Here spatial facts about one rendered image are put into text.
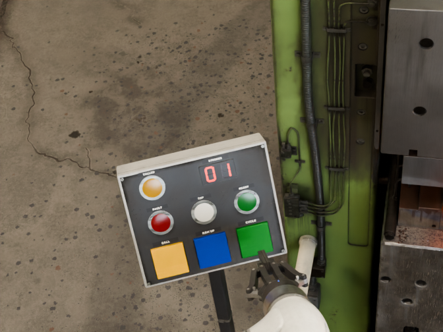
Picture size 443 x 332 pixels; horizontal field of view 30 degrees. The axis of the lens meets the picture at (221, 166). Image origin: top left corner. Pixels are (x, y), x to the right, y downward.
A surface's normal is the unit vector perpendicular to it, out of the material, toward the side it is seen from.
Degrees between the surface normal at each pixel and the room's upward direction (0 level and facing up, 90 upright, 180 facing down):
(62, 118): 0
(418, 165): 90
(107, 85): 0
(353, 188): 90
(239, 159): 60
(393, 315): 90
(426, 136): 90
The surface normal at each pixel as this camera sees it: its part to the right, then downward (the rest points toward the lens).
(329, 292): -0.22, 0.74
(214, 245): 0.14, 0.29
